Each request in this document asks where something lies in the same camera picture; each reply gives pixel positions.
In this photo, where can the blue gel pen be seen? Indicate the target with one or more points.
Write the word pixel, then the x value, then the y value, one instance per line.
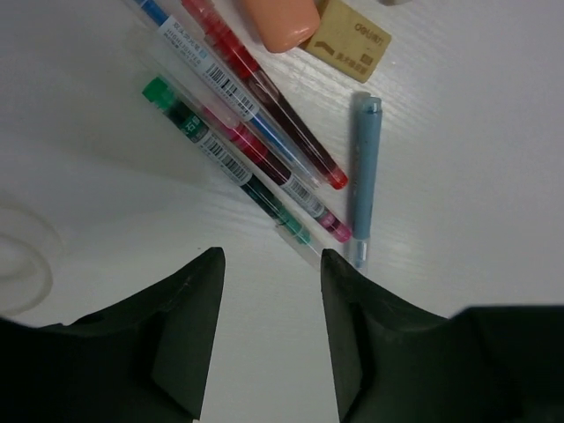
pixel 197 73

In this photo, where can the light blue pen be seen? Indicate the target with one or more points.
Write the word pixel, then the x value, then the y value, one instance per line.
pixel 367 119

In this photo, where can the orange highlighter clear body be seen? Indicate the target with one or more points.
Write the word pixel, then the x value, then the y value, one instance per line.
pixel 282 24

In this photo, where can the magenta gel pen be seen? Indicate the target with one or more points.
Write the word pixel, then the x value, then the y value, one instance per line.
pixel 277 171

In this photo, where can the green gel pen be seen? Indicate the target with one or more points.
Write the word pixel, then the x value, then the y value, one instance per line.
pixel 289 228

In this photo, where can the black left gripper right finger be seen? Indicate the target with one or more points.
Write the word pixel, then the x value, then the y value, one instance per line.
pixel 394 362

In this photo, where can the yellow eraser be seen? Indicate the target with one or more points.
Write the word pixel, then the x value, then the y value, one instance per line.
pixel 347 41

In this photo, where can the clear tape roll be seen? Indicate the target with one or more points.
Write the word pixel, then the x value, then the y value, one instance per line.
pixel 31 249

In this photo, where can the white worn eraser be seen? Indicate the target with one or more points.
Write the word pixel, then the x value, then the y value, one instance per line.
pixel 391 3

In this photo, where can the red gel pen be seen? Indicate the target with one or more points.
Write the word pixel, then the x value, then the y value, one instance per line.
pixel 221 38

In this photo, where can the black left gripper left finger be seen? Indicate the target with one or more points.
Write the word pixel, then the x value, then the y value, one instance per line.
pixel 143 359

